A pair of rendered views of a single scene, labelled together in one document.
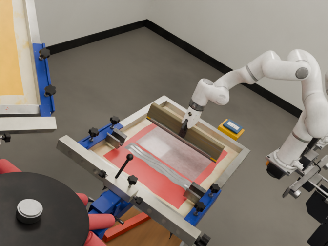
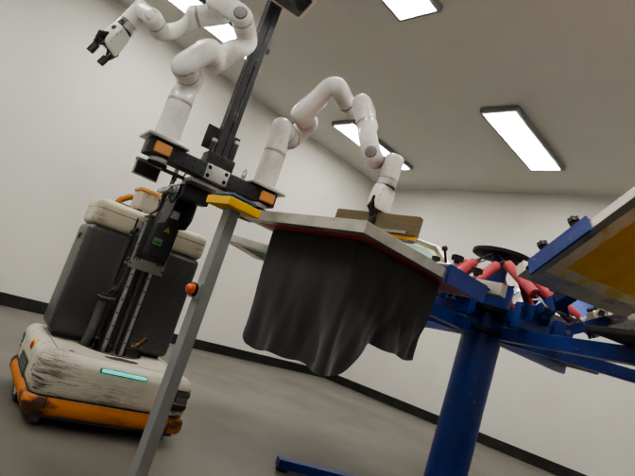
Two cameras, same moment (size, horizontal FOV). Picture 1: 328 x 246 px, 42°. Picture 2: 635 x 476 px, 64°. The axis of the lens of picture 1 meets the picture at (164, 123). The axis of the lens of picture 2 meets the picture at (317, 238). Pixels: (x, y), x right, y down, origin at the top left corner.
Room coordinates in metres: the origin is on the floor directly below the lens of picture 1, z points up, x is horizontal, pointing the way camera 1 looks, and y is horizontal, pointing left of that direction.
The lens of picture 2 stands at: (3.51, 0.66, 0.66)
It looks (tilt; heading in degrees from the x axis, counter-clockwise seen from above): 9 degrees up; 209
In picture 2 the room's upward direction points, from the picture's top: 18 degrees clockwise
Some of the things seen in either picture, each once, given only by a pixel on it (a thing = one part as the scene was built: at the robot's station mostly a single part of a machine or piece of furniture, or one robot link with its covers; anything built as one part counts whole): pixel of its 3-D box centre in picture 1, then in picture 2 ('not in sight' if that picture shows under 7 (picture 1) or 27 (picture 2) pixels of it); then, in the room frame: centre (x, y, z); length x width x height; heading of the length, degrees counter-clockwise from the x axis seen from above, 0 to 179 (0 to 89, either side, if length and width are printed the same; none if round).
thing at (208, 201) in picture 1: (200, 209); not in sight; (1.41, -0.29, 0.98); 0.30 x 0.05 x 0.07; 163
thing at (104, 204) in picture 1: (109, 201); not in sight; (1.19, 0.07, 1.02); 0.17 x 0.06 x 0.05; 163
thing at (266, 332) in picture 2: not in sight; (296, 296); (2.00, -0.18, 0.74); 0.45 x 0.03 x 0.43; 73
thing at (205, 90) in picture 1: (211, 95); (383, 166); (1.73, -0.14, 1.33); 0.15 x 0.10 x 0.11; 98
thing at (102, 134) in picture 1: (100, 138); (462, 283); (1.58, 0.24, 0.98); 0.30 x 0.05 x 0.07; 163
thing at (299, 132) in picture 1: (310, 123); (281, 138); (1.80, -0.61, 1.37); 0.13 x 0.10 x 0.16; 8
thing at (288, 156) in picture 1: (295, 150); (266, 171); (1.80, -0.62, 1.21); 0.16 x 0.13 x 0.15; 62
